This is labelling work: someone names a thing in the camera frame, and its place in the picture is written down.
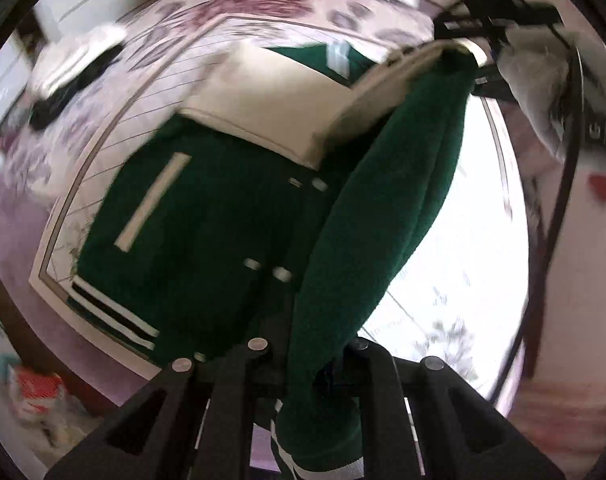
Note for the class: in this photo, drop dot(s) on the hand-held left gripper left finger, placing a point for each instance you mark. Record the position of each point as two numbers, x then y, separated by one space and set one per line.
228 410

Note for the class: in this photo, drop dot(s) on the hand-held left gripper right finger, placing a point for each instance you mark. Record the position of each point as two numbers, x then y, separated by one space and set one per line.
383 410

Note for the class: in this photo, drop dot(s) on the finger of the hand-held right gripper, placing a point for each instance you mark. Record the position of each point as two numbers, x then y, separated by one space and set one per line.
483 20
493 85

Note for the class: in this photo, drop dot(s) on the green varsity jacket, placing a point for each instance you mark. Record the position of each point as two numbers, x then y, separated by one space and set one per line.
208 220

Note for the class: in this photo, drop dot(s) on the pink heart print cloth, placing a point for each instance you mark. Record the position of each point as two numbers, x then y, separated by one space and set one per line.
603 185

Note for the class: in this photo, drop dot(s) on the white lattice floral mat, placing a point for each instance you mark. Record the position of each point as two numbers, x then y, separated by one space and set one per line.
433 260

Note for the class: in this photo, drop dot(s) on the red white plastic bag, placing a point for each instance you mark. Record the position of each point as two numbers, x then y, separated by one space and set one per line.
35 390

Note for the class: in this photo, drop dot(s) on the black garment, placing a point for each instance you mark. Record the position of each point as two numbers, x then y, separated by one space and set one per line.
53 105

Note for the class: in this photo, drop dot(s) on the white fluffy garment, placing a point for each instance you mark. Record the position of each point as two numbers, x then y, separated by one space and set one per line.
73 55

